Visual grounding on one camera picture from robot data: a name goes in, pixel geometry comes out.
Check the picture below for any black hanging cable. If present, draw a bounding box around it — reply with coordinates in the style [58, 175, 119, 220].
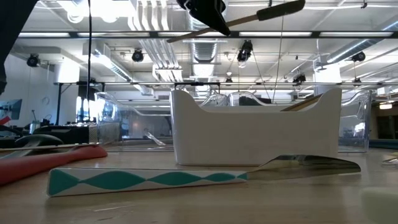
[87, 0, 93, 123]

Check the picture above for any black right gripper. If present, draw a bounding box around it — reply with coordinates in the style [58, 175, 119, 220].
[175, 0, 232, 37]

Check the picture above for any clear plastic bin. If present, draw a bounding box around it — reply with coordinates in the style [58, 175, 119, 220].
[94, 91, 231, 154]
[228, 90, 373, 154]

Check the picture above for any black distant rig rail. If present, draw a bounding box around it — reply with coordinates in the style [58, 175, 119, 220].
[53, 80, 398, 87]

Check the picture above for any ribbed silver air duct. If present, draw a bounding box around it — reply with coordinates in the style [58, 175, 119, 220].
[188, 12, 219, 65]

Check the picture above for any black overhead rig beam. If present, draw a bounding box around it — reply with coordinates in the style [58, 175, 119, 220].
[17, 30, 398, 39]

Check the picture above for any white building pillar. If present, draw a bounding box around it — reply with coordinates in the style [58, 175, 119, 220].
[313, 63, 342, 96]

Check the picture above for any red slotted silicone spoon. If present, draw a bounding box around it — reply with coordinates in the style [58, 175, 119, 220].
[0, 144, 109, 187]

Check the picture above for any knife teal patterned white handle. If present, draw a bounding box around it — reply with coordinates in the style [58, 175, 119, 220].
[46, 154, 362, 198]

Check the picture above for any black ceiling spotlight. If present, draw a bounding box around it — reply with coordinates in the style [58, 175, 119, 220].
[351, 51, 367, 63]
[131, 49, 145, 63]
[26, 53, 40, 68]
[292, 73, 307, 85]
[236, 39, 254, 63]

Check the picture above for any small clear plastic utensil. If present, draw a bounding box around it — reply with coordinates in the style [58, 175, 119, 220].
[142, 129, 168, 147]

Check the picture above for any large round silver duct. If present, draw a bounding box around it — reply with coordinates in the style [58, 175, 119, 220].
[325, 14, 398, 65]

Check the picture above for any white plastic bin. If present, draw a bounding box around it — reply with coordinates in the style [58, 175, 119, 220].
[169, 87, 343, 167]

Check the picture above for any black nylon serving spoon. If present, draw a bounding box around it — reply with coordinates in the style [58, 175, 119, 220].
[0, 133, 65, 160]

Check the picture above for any white ceiling pipe bundle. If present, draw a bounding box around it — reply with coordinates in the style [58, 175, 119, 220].
[129, 0, 185, 83]

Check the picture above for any blue distant tabletop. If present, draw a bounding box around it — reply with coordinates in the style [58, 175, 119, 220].
[369, 139, 398, 150]

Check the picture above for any white rectangular air duct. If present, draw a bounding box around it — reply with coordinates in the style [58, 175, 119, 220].
[82, 42, 155, 96]

